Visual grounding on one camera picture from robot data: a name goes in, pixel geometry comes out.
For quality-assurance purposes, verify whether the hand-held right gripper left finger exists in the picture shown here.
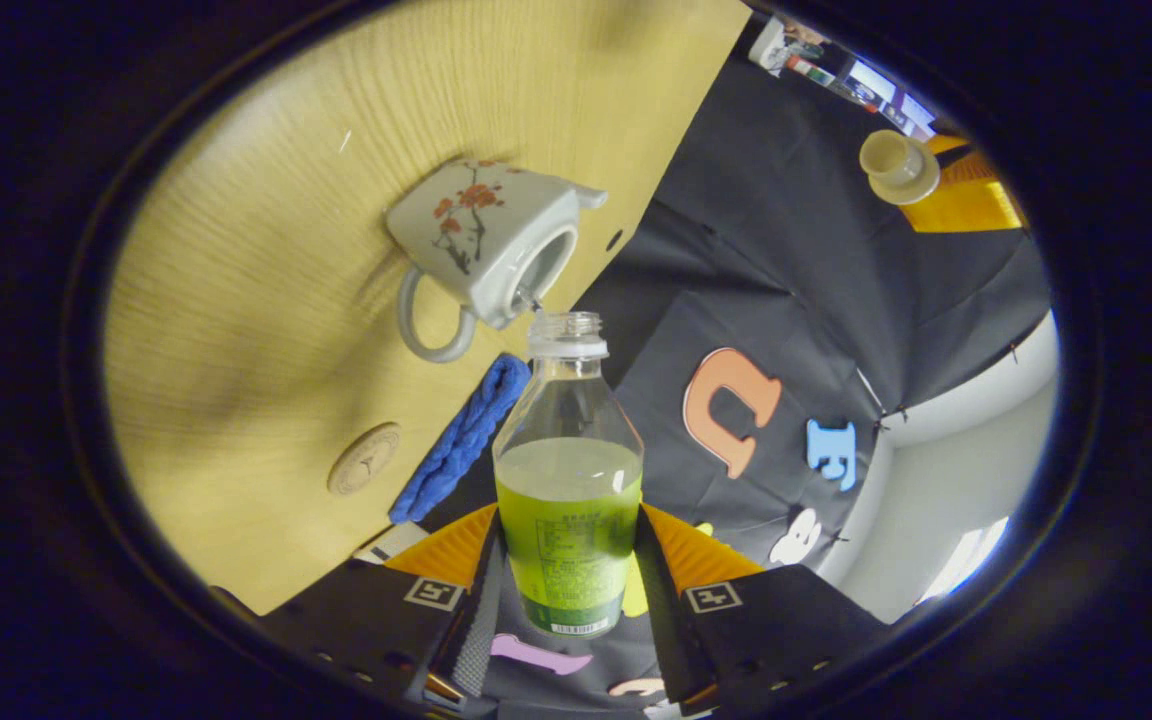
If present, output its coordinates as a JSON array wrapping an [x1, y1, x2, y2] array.
[[261, 503, 502, 706]]

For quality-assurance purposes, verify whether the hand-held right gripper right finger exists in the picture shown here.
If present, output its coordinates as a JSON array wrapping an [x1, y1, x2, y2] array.
[[636, 503, 887, 716]]

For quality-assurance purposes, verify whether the white teacup lid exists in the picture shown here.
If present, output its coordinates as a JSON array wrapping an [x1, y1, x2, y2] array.
[[858, 129, 941, 206]]

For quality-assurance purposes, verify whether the green label water bottle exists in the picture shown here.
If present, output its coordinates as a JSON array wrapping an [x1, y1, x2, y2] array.
[[492, 311, 645, 638]]

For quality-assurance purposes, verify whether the round wooden coaster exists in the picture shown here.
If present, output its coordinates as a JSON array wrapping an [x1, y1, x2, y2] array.
[[327, 422, 402, 497]]

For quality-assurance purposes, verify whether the white ceramic teacup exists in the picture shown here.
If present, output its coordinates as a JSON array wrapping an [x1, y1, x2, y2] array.
[[386, 157, 609, 363]]

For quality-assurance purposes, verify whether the computer monitor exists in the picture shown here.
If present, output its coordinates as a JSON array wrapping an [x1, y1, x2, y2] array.
[[841, 58, 937, 131]]

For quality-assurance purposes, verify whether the blue towel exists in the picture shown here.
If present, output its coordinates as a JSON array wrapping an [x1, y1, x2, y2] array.
[[388, 353, 533, 525]]

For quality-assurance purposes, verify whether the white side table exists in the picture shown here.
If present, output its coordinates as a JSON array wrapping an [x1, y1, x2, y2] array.
[[748, 15, 842, 86]]

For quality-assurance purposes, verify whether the ceiling light panel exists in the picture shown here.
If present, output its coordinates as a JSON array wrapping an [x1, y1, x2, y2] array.
[[921, 517, 1010, 603]]

